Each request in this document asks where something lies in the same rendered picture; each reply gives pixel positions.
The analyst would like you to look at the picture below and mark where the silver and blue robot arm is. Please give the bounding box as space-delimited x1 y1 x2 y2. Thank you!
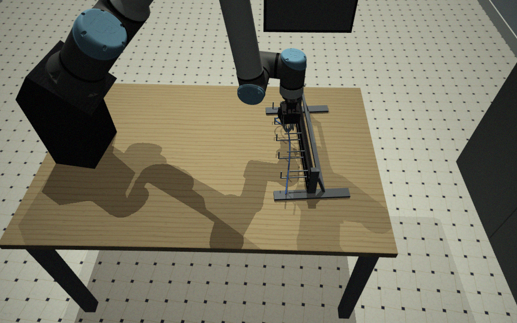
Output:
45 0 307 105

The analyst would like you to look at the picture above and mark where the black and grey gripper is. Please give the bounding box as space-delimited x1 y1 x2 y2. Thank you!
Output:
277 97 301 133

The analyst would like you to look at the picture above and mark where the black free-standing rack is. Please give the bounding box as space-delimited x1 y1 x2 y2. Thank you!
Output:
273 92 350 201

